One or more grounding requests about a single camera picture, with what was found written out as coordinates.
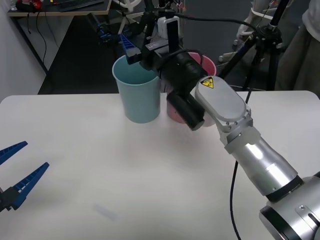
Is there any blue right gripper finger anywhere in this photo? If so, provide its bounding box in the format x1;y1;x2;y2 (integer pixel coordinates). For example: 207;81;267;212
119;33;142;66

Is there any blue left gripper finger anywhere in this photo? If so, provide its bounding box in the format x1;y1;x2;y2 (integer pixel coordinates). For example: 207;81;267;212
0;140;29;166
2;161;50;211

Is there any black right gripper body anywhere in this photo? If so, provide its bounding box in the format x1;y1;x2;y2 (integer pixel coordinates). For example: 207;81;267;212
139;40;186;73

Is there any white chair base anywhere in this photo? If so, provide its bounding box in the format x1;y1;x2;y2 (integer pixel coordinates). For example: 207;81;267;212
111;0;144;36

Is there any blue and black device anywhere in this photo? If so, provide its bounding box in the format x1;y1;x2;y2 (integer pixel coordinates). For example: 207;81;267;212
96;23;113;43

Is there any pale blue plastic bin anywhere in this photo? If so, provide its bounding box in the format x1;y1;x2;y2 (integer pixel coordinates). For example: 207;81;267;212
111;55;162;125

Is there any pink plastic bin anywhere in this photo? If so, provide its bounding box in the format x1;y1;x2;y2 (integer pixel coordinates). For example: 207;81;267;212
166;51;217;128

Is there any black desk with wooden edge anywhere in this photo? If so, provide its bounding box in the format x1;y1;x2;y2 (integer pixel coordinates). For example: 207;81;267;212
8;0;113;76

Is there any black keyboard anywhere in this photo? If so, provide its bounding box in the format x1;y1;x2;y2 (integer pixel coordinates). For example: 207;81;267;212
59;0;105;11

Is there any red item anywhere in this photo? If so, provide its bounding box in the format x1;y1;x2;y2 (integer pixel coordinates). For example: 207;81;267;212
16;0;42;11

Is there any black tripod with blue legs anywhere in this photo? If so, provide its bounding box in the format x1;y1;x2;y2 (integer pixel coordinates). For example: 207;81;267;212
217;0;288;91

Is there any person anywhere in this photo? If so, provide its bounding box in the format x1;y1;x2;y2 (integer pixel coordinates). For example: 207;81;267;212
274;0;320;92

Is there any white chair frame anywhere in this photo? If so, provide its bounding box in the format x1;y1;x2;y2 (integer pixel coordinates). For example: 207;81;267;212
217;0;276;63

